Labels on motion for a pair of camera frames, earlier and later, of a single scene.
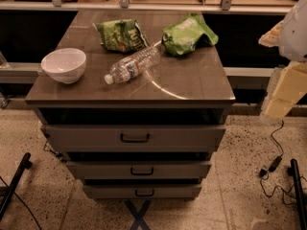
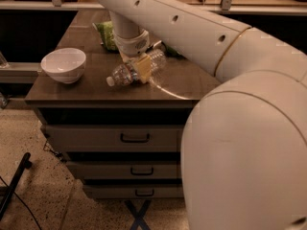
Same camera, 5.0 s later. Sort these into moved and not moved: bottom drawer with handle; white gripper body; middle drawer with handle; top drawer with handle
Moved: white gripper body
Not moved: middle drawer with handle; bottom drawer with handle; top drawer with handle
